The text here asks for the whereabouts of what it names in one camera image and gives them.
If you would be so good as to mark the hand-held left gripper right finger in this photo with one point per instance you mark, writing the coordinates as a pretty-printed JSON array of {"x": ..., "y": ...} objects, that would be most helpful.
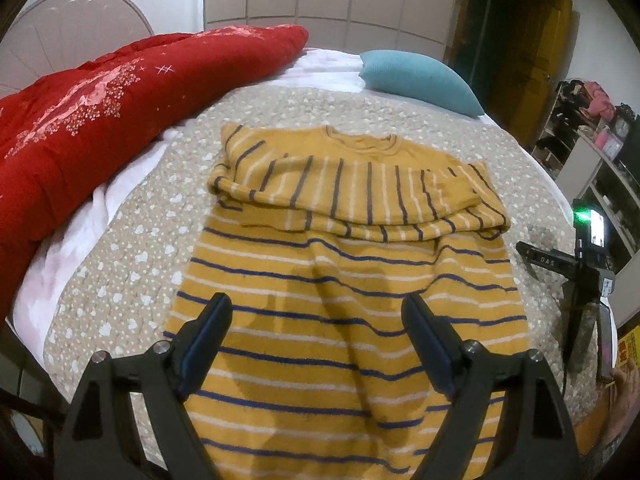
[{"x": 431, "y": 345}]

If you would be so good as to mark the pink box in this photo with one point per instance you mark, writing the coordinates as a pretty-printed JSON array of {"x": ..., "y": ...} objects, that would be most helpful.
[{"x": 610, "y": 144}]

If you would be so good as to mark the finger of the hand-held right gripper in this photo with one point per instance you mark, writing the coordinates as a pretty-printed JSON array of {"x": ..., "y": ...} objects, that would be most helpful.
[{"x": 545, "y": 259}]

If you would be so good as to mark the yellow wooden door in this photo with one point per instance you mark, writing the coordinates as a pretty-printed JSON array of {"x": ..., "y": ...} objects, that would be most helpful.
[{"x": 535, "y": 60}]

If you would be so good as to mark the white bed sheet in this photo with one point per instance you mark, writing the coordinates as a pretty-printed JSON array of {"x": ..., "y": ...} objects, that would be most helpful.
[{"x": 100, "y": 210}]

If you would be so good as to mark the yellow striped sweater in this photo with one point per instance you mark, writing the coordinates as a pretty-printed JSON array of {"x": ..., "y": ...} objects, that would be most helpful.
[{"x": 325, "y": 265}]

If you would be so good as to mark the teal pillow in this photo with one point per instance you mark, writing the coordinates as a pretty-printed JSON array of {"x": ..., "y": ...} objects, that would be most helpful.
[{"x": 420, "y": 77}]

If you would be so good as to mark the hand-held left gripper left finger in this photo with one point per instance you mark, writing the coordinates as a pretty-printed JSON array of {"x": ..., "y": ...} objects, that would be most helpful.
[{"x": 202, "y": 340}]

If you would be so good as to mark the pink cloth bundle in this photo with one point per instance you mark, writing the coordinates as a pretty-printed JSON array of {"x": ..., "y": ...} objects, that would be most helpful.
[{"x": 599, "y": 102}]

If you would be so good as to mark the beige dotted bedspread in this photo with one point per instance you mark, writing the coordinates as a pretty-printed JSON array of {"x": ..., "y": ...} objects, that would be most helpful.
[{"x": 135, "y": 260}]

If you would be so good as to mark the white shelf unit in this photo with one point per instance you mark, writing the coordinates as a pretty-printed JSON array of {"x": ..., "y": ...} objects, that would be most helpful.
[{"x": 592, "y": 170}]

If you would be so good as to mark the person's right hand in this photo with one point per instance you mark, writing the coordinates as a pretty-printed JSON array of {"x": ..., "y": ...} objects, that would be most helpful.
[{"x": 627, "y": 385}]

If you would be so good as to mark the red floral quilt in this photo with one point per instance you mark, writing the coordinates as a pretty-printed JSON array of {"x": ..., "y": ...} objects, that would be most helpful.
[{"x": 100, "y": 125}]

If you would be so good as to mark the orange printed box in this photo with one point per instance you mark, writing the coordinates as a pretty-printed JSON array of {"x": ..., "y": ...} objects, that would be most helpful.
[{"x": 630, "y": 347}]

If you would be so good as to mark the round white headboard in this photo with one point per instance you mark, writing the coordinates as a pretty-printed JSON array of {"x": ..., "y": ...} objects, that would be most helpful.
[{"x": 60, "y": 35}]

